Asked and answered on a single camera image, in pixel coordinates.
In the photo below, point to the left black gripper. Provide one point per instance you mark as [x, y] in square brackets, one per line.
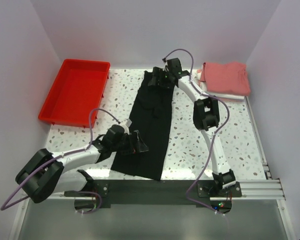
[130, 149]

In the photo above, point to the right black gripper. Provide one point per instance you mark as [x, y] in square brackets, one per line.
[159, 73]

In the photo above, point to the black t shirt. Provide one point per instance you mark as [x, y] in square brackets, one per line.
[151, 115]

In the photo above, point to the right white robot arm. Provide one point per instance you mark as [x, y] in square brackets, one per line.
[206, 117]

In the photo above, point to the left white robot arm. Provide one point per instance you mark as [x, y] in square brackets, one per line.
[41, 176]

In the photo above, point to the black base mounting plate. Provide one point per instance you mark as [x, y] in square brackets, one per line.
[203, 193]

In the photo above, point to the pink folded t shirt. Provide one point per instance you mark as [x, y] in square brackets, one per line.
[230, 78]

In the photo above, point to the red plastic tray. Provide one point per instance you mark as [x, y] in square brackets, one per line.
[77, 89]

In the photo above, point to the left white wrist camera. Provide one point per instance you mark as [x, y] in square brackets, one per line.
[126, 124]

